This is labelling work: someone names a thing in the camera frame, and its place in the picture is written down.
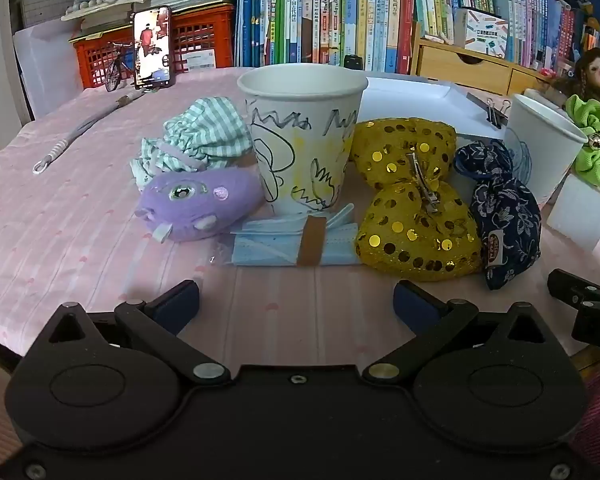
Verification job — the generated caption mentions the black binder clip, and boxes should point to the black binder clip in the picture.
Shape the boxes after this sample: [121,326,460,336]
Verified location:
[484,97,514,129]

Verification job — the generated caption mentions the blue face mask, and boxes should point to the blue face mask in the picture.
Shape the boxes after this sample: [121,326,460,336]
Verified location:
[228,204,359,267]

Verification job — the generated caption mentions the yellow sequined bow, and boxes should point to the yellow sequined bow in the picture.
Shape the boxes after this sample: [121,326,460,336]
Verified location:
[349,117,484,282]

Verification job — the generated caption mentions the paper cup with black drawings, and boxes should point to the paper cup with black drawings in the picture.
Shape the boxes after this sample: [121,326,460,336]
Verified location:
[236,63,369,217]

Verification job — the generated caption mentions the white box with pencil print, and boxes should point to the white box with pencil print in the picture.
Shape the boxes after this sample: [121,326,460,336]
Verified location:
[452,7,511,59]

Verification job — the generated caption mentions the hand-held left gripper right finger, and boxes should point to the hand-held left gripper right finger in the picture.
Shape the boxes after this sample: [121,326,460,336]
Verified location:
[362,280,564,386]

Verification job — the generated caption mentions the grey lanyard strap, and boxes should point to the grey lanyard strap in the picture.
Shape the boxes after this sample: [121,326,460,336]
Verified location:
[32,94,137,176]

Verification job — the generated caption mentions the pink tablecloth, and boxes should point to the pink tablecloth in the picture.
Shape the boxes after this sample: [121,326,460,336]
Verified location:
[0,66,600,366]

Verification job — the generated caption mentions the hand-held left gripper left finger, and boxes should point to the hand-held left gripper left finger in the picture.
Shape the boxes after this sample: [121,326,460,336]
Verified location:
[34,280,231,386]

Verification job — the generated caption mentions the wooden drawer organizer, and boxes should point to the wooden drawer organizer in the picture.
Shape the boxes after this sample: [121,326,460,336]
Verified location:
[411,22,557,97]

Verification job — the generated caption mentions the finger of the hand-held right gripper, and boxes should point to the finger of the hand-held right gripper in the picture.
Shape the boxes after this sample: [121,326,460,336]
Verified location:
[548,268,600,311]

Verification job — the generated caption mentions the white cardboard box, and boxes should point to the white cardboard box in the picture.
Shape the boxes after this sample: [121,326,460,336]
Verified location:
[362,76,507,142]

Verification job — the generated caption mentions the blue floral pouch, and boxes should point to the blue floral pouch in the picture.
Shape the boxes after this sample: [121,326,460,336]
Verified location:
[454,140,543,291]

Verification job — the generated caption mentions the green checked cloth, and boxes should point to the green checked cloth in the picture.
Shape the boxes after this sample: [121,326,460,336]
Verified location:
[130,96,255,192]

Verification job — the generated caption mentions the row of small books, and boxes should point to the row of small books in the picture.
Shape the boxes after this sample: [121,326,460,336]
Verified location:
[414,0,588,72]

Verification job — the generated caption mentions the paper cup with blue drawing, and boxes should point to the paper cup with blue drawing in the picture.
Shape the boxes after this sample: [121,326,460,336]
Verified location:
[502,93,589,207]

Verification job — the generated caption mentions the row of tall books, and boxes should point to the row of tall books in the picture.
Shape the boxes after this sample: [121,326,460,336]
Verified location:
[235,0,417,75]

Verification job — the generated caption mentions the white plastic block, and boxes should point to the white plastic block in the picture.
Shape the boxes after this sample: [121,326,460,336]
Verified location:
[546,174,600,252]

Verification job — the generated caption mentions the smartphone with lit screen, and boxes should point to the smartphone with lit screen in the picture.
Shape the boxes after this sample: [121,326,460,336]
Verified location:
[131,6,176,91]

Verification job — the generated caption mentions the red plastic crate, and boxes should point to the red plastic crate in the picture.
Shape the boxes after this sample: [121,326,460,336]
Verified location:
[72,4,236,90]

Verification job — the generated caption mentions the green ribbon bow with bell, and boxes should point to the green ribbon bow with bell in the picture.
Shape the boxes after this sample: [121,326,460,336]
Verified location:
[565,94,600,192]

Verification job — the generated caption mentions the white board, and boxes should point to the white board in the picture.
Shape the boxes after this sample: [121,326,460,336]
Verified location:
[12,22,84,122]

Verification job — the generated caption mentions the purple plush toy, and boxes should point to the purple plush toy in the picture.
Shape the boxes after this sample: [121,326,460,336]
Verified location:
[134,166,266,244]

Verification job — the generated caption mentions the miniature toy bicycle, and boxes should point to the miniature toy bicycle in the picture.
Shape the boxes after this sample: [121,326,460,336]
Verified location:
[104,41,137,93]

